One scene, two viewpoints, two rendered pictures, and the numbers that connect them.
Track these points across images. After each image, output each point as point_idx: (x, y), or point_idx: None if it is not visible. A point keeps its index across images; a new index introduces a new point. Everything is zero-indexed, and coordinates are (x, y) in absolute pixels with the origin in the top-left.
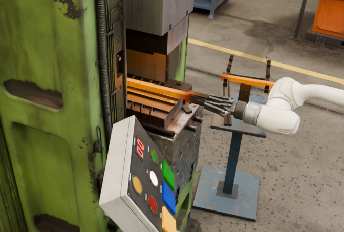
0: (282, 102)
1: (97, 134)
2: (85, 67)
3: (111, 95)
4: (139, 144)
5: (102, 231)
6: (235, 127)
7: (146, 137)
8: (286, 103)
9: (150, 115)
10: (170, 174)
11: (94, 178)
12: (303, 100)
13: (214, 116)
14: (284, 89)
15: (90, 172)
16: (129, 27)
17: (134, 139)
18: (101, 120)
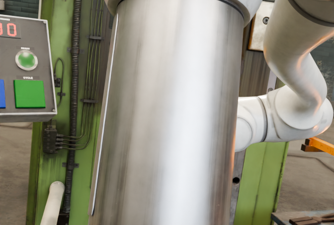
0: (247, 99)
1: (54, 65)
2: None
3: (89, 37)
4: (8, 27)
5: (40, 209)
6: None
7: (39, 43)
8: (256, 103)
9: None
10: (32, 95)
11: (43, 122)
12: (292, 112)
13: (295, 211)
14: (275, 89)
15: None
16: None
17: (7, 20)
18: (68, 57)
